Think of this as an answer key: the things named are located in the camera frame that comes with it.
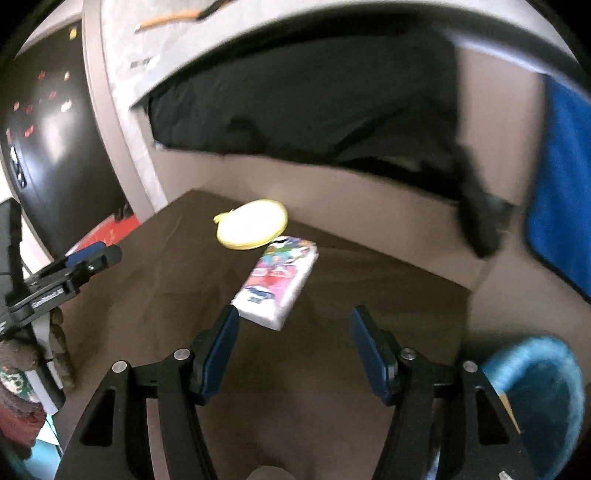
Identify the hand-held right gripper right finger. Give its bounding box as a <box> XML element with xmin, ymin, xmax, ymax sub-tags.
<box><xmin>350</xmin><ymin>305</ymin><xmax>539</xmax><ymax>480</ymax></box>

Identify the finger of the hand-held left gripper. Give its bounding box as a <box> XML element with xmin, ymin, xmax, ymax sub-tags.
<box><xmin>81</xmin><ymin>246</ymin><xmax>123</xmax><ymax>280</ymax></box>
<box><xmin>65</xmin><ymin>242</ymin><xmax>106</xmax><ymax>267</ymax></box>

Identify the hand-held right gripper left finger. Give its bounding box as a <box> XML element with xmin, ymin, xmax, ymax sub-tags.
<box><xmin>55</xmin><ymin>305</ymin><xmax>241</xmax><ymax>480</ymax></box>

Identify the blue trash bag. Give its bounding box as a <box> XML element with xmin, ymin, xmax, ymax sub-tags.
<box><xmin>478</xmin><ymin>336</ymin><xmax>587</xmax><ymax>480</ymax></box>

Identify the person's left hand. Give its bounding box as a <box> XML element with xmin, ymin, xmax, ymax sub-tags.
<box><xmin>46</xmin><ymin>307</ymin><xmax>77</xmax><ymax>391</ymax></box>

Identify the red flat item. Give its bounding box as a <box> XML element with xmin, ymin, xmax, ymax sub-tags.
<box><xmin>69</xmin><ymin>212</ymin><xmax>141</xmax><ymax>257</ymax></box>

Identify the colourful tissue packet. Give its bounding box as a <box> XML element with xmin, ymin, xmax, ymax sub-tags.
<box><xmin>231</xmin><ymin>234</ymin><xmax>320</xmax><ymax>331</ymax></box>

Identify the black board with stickers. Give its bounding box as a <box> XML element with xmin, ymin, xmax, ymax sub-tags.
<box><xmin>0</xmin><ymin>23</ymin><xmax>127</xmax><ymax>259</ymax></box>

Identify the yellow round pouch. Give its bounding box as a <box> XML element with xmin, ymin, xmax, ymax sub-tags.
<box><xmin>213</xmin><ymin>199</ymin><xmax>289</xmax><ymax>251</ymax></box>

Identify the beige wooden furniture panel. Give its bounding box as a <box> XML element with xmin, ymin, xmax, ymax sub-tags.
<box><xmin>81</xmin><ymin>0</ymin><xmax>591</xmax><ymax>480</ymax></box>

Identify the blue towel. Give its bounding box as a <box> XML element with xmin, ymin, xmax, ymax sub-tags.
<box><xmin>524</xmin><ymin>74</ymin><xmax>591</xmax><ymax>305</ymax></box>

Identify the orange pencil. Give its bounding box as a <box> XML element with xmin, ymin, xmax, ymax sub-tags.
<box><xmin>136</xmin><ymin>10</ymin><xmax>204</xmax><ymax>32</ymax></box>

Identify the black cloth with strap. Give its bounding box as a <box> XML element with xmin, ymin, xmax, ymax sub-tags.
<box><xmin>147</xmin><ymin>32</ymin><xmax>506</xmax><ymax>259</ymax></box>

